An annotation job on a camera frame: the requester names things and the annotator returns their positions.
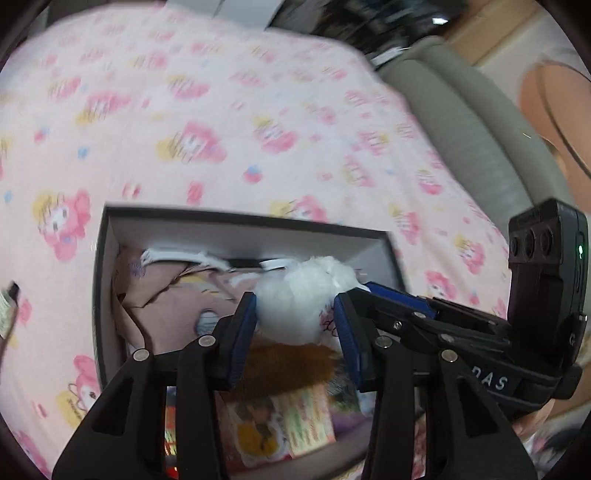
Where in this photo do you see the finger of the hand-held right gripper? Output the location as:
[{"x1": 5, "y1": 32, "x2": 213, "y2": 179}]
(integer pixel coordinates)
[
  {"x1": 355, "y1": 291, "x2": 510, "y2": 366},
  {"x1": 364, "y1": 281, "x2": 510, "y2": 339}
]

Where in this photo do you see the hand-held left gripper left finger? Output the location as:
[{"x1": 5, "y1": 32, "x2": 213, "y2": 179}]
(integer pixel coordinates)
[{"x1": 53, "y1": 293, "x2": 259, "y2": 480}]

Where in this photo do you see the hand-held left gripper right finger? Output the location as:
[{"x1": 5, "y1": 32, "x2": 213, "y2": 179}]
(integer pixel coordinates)
[{"x1": 332, "y1": 292, "x2": 539, "y2": 480}]

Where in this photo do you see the white fluffy plush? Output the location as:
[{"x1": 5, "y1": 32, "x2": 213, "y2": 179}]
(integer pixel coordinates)
[{"x1": 254, "y1": 255, "x2": 366, "y2": 348}]

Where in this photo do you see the orange yellow packet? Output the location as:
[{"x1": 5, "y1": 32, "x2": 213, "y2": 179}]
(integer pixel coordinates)
[{"x1": 276, "y1": 385, "x2": 336, "y2": 459}]

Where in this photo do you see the black cardboard box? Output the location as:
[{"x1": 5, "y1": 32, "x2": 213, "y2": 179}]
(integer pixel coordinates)
[{"x1": 92, "y1": 203, "x2": 413, "y2": 477}]

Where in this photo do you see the brown fluffy item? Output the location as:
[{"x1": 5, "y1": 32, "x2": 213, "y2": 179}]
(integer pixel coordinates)
[{"x1": 244, "y1": 342, "x2": 343, "y2": 398}]

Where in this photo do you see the cartoon figure card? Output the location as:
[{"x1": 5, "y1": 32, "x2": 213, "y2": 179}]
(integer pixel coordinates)
[{"x1": 225, "y1": 392, "x2": 297, "y2": 472}]

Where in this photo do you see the red packet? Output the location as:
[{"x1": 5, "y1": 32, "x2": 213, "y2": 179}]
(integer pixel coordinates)
[{"x1": 163, "y1": 387, "x2": 182, "y2": 477}]

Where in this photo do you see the grey padded headboard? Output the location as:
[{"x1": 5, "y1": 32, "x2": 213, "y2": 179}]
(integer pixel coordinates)
[{"x1": 378, "y1": 36, "x2": 579, "y2": 223}]

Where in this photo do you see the small white tube black cap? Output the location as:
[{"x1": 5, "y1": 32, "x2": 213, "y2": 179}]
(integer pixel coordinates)
[{"x1": 0, "y1": 281, "x2": 20, "y2": 343}]

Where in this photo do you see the pink printed bedsheet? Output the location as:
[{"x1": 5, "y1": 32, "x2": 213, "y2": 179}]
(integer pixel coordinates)
[{"x1": 0, "y1": 0, "x2": 583, "y2": 480}]

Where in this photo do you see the person's white shirt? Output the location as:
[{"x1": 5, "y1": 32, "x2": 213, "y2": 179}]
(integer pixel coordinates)
[{"x1": 478, "y1": 0, "x2": 591, "y2": 95}]

